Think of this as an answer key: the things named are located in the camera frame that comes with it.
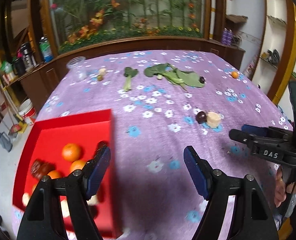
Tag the steel thermos flask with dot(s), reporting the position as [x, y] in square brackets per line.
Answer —
[27, 55]

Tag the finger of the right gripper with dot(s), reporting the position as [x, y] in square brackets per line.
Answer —
[242, 137]
[254, 130]

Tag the small white garlic piece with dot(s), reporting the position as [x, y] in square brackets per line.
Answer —
[102, 71]

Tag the small green olive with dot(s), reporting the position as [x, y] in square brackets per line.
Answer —
[100, 78]

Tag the white red bucket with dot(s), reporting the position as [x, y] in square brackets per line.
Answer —
[28, 112]

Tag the grey water jug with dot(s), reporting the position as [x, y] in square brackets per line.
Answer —
[6, 142]

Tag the clear plastic cup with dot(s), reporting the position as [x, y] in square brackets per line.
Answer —
[76, 68]

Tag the small kumquat far right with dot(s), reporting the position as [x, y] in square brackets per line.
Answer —
[235, 75]

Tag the green plastic bottle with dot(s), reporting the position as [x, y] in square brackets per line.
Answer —
[45, 49]

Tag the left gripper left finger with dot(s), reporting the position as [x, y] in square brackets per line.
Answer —
[95, 169]

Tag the dark red date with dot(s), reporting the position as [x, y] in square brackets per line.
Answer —
[40, 168]

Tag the dark purple grape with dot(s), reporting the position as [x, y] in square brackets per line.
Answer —
[201, 117]

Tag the dark grape on leaf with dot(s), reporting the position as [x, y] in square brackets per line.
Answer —
[202, 79]

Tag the person's right hand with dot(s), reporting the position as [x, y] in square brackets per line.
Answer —
[281, 189]

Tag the purple bottles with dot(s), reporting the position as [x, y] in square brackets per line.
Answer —
[227, 37]

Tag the large green leafy vegetable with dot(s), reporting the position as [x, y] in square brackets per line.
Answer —
[174, 75]

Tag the small green bok choy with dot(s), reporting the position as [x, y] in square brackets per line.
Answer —
[129, 73]

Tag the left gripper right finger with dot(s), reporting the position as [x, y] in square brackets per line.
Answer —
[199, 170]

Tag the red tray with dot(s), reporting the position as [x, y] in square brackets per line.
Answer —
[46, 142]

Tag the purple floral tablecloth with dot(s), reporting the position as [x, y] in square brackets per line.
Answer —
[155, 121]

